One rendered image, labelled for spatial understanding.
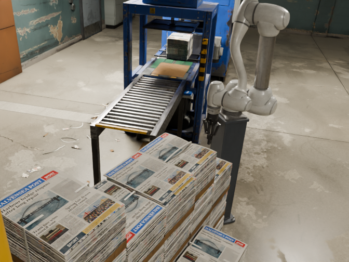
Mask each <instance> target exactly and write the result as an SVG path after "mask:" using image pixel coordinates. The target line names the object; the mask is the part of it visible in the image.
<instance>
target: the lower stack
mask: <svg viewBox="0 0 349 262"><path fill-rule="evenodd" d="M190 243H191V244H189V246H188V247H187V249H186V250H185V251H184V252H183V254H182V255H181V256H180V258H179V259H178V260H177V262H244V258H245V254H246V250H247V249H246V248H247V244H246V243H244V242H242V241H240V240H238V239H236V238H234V237H232V236H230V235H228V234H225V233H223V232H221V231H219V230H217V229H215V228H212V227H210V226H208V225H204V227H203V228H202V229H201V231H200V232H199V233H198V235H197V236H196V237H195V238H194V240H193V241H192V242H190Z"/></svg>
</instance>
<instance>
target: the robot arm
mask: <svg viewBox="0 0 349 262"><path fill-rule="evenodd" d="M289 20H290V13H289V12H288V10H286V9H285V8H283V7H281V6H278V5H274V4H268V3H259V2H258V0H243V2H242V3H241V5H240V6H239V8H238V11H237V13H236V16H235V20H234V23H233V29H232V35H231V40H230V52H231V56H232V59H233V63H234V66H235V69H236V72H237V75H238V80H231V81H230V82H229V83H228V84H227V86H226V88H225V89H224V85H223V83H222V82H220V81H213V82H211V83H210V85H209V87H208V91H207V110H206V111H207V118H206V119H204V120H203V123H204V130H205V134H207V139H208V142H207V144H208V145H210V144H211V141H212V139H213V136H215V135H216V134H217V131H218V129H219V126H220V125H221V124H219V123H218V116H219V114H220V115H221V116H222V117H223V118H224V119H225V121H231V120H240V119H247V116H245V115H244V114H243V113H242V112H246V111H247V112H249V113H252V114H256V115H261V116H268V115H271V114H273V113H274V112H275V110H276V108H277V100H276V98H275V97H274V96H273V94H272V90H271V88H270V87H269V82H270V75H271V68H272V61H273V55H274V48H275V41H276V36H277V35H278V33H279V32H280V30H283V29H284V28H285V27H286V26H287V25H288V23H289ZM250 25H257V28H258V32H259V34H260V38H259V47H258V55H257V64H256V72H255V78H254V85H253V86H251V87H250V89H248V88H247V74H246V70H245V67H244V63H243V60H242V57H241V53H240V43H241V41H242V39H243V37H244V35H245V33H246V32H247V30H248V28H249V26H250ZM221 106H222V109H221ZM207 123H208V128H207ZM216 124H217V127H216V129H215V131H214V127H215V125H216ZM210 130H211V134H210Z"/></svg>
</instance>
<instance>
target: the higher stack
mask: <svg viewBox="0 0 349 262"><path fill-rule="evenodd" d="M124 205H125V204H124V203H122V202H120V201H118V200H117V199H115V198H113V197H111V196H109V195H107V194H105V193H103V192H101V191H99V190H97V189H95V188H92V187H90V186H89V183H88V182H87V183H86V184H83V183H82V182H80V181H79V180H77V179H75V178H73V177H71V176H69V175H67V174H65V173H63V172H61V171H59V170H57V169H55V168H53V169H51V170H49V171H47V172H45V173H43V174H41V175H40V176H38V177H36V178H35V179H33V180H31V181H29V182H28V183H26V184H25V185H23V186H21V187H19V188H18V189H16V190H14V191H12V192H11V193H9V194H7V195H5V196H4V197H2V198H1V199H0V209H1V213H2V218H3V222H4V226H5V230H6V235H7V239H8V244H9V248H10V252H11V253H12V254H13V255H15V256H16V257H18V258H20V259H21V260H22V261H24V262H105V261H106V260H107V259H108V258H109V256H110V255H111V254H112V253H113V252H114V251H115V250H116V249H117V248H118V247H119V246H120V245H121V244H122V243H123V242H124V241H125V240H126V237H125V234H126V225H127V223H126V216H127V215H126V214H125V206H124ZM125 259H126V249H124V250H123V251H122V252H121V253H120V254H119V255H118V256H117V257H116V258H115V259H114V260H113V261H112V262H125V261H126V260H125Z"/></svg>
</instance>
